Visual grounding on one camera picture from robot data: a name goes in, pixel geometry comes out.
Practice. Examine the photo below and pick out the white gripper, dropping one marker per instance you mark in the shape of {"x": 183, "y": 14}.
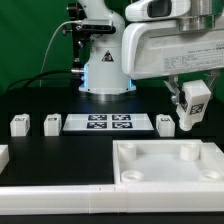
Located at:
{"x": 157, "y": 49}

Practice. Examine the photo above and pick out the white square tabletop part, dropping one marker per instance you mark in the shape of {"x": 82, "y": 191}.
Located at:
{"x": 136, "y": 161}

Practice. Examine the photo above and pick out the white plate with AprilTags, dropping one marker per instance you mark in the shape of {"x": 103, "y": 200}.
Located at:
{"x": 108, "y": 122}

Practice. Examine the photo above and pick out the white L-shaped obstacle fence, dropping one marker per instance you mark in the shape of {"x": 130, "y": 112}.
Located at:
{"x": 123, "y": 198}

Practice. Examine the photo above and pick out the white part at left edge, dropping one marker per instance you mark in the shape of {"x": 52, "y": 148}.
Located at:
{"x": 4, "y": 157}

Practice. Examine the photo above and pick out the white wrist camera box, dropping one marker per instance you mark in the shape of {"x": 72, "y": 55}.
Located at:
{"x": 151, "y": 10}

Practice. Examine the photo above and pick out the silver camera on base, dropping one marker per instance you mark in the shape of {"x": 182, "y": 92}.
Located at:
{"x": 97, "y": 26}

